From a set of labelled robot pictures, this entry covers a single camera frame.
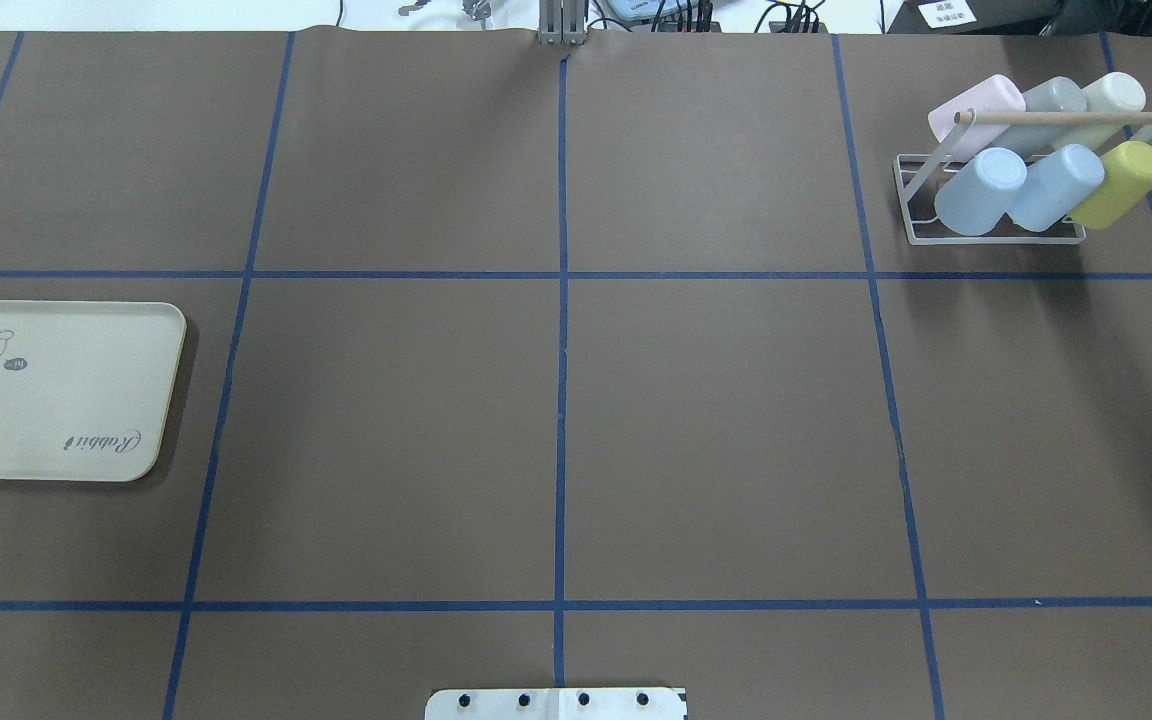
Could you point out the yellow cup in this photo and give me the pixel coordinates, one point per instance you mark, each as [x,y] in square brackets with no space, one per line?
[1128,179]

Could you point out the grey cup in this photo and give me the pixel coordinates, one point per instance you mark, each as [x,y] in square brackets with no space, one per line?
[1056,94]

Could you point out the cream plastic tray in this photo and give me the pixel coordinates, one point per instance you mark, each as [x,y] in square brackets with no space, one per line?
[86,387]

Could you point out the white wire cup rack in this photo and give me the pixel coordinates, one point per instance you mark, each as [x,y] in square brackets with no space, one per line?
[918,178]

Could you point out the white camera post base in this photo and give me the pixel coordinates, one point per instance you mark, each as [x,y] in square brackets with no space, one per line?
[558,703]

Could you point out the pink cup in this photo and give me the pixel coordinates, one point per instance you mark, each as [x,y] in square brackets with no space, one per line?
[995,93]

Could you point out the pale green cup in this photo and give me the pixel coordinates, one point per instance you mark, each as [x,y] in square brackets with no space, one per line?
[1117,92]

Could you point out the light blue cup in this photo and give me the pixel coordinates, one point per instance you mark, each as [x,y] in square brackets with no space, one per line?
[1054,186]

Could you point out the black labelled box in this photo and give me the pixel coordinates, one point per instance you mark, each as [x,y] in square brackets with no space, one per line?
[1025,18]

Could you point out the aluminium frame post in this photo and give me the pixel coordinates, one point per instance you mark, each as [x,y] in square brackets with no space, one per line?
[562,22]

